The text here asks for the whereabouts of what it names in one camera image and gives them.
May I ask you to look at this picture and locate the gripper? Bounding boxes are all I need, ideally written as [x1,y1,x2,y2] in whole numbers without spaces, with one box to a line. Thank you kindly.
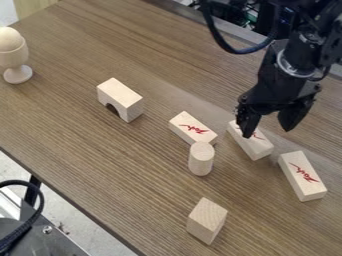
[235,44,324,139]

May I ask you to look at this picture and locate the wooden block with red mark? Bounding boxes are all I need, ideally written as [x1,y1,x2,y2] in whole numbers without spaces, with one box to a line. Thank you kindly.
[168,110,220,146]
[225,120,276,162]
[276,150,329,203]

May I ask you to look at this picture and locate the wooden cylinder block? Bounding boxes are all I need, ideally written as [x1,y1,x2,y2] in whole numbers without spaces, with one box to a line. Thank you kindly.
[187,141,217,177]

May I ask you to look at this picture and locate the wooden cube block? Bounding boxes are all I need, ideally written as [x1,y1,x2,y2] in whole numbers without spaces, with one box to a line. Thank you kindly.
[185,197,229,246]

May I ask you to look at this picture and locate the wooden arch block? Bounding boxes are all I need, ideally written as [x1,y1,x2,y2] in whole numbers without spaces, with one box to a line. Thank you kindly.
[96,77,146,124]

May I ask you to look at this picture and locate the wooden egg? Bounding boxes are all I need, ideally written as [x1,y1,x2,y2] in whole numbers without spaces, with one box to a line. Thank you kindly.
[0,26,27,53]

